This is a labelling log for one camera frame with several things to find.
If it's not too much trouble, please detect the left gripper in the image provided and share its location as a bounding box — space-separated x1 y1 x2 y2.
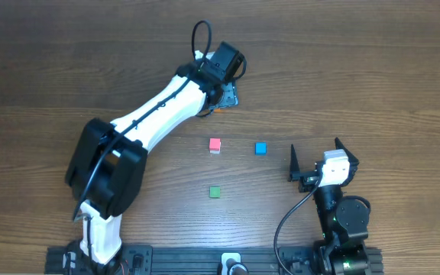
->
214 81 241 109

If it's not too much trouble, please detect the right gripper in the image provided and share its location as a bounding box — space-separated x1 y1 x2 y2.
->
288 137 360 193

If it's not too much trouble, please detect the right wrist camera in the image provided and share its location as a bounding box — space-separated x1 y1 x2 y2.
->
315 149 351 189

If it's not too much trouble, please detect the mounting rail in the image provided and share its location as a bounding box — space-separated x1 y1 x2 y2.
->
46 243 383 275

